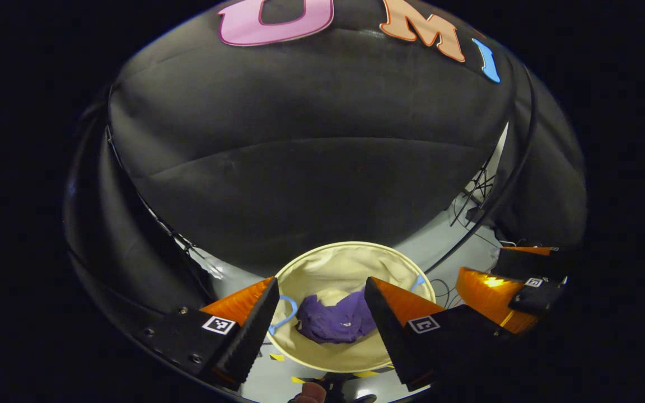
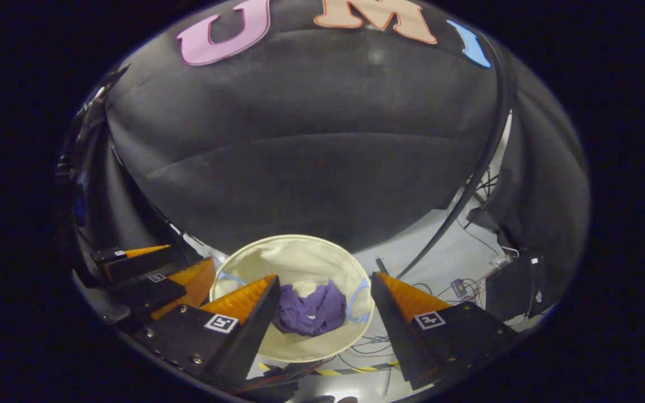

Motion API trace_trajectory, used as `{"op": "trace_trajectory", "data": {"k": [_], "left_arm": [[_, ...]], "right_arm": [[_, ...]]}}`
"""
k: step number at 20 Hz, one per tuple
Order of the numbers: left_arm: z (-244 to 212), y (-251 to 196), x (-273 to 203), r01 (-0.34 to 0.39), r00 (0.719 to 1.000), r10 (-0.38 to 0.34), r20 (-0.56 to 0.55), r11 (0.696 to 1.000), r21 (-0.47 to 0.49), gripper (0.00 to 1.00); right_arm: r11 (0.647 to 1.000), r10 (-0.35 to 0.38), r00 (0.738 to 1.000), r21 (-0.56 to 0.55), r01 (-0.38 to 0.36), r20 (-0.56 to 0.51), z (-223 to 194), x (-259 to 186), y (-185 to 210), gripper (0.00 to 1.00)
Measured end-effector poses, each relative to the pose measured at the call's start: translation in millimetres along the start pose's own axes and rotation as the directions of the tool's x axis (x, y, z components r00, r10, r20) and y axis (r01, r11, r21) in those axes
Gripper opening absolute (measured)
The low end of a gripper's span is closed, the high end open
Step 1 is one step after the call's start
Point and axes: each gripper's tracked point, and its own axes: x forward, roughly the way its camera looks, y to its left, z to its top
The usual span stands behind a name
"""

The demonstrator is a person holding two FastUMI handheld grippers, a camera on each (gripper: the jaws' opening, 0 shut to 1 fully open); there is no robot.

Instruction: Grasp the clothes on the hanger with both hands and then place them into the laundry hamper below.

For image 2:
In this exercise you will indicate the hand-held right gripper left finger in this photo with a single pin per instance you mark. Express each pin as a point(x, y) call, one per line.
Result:
point(252, 336)

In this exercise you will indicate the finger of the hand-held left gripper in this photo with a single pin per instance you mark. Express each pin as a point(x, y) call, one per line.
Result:
point(132, 264)
point(149, 294)

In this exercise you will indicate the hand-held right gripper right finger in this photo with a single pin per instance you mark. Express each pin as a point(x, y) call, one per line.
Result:
point(392, 330)

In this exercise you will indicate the cream laundry hamper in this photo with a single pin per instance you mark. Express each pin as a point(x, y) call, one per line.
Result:
point(300, 257)

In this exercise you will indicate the black clothes rack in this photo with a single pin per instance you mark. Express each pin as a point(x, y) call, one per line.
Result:
point(493, 140)

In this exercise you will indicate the small black device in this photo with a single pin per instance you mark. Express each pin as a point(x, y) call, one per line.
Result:
point(458, 287)

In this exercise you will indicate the black box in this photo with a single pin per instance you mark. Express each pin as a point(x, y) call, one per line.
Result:
point(515, 285)

